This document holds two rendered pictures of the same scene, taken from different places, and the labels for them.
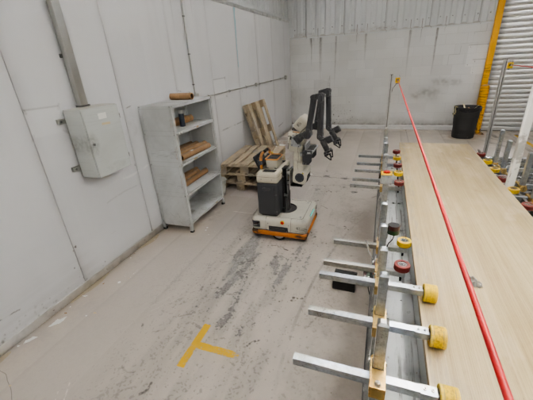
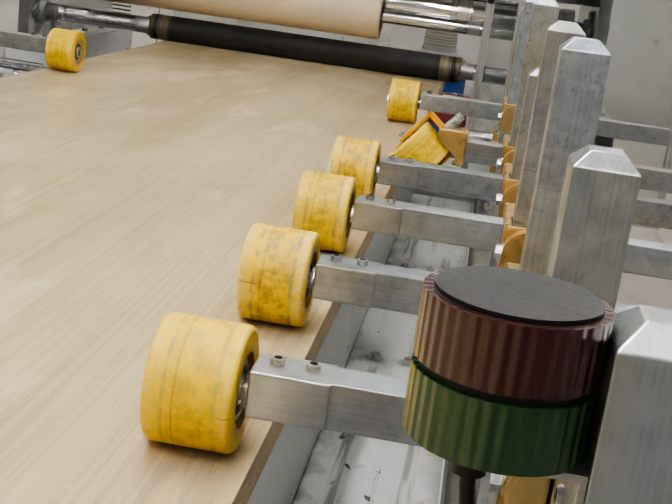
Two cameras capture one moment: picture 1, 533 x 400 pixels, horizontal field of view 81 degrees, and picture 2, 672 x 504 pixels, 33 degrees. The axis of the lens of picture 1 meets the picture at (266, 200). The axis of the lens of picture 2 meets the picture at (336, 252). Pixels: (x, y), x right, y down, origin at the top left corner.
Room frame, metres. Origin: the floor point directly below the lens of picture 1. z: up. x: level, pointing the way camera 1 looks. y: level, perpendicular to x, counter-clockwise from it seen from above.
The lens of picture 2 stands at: (1.72, -0.80, 1.21)
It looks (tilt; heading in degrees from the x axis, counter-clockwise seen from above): 15 degrees down; 165
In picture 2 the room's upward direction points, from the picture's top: 8 degrees clockwise
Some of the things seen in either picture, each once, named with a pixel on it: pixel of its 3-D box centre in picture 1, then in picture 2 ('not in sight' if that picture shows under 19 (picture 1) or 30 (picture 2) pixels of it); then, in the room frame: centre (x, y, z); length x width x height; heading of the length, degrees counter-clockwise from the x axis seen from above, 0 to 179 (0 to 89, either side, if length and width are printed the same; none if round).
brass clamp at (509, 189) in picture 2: not in sight; (521, 194); (0.47, -0.25, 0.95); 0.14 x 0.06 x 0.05; 159
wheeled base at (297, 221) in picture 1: (285, 216); not in sight; (3.41, -0.23, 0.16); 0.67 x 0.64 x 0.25; 69
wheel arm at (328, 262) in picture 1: (362, 267); not in sight; (1.42, -0.52, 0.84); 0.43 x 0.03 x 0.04; 69
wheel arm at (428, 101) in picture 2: not in sight; (533, 116); (-0.24, 0.06, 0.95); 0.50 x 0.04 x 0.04; 69
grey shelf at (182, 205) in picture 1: (187, 162); not in sight; (3.93, 1.00, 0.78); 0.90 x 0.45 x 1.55; 159
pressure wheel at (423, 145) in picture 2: not in sight; (419, 152); (0.17, -0.28, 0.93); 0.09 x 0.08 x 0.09; 69
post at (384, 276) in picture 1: (378, 320); (529, 348); (0.96, -0.43, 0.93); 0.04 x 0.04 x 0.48; 69
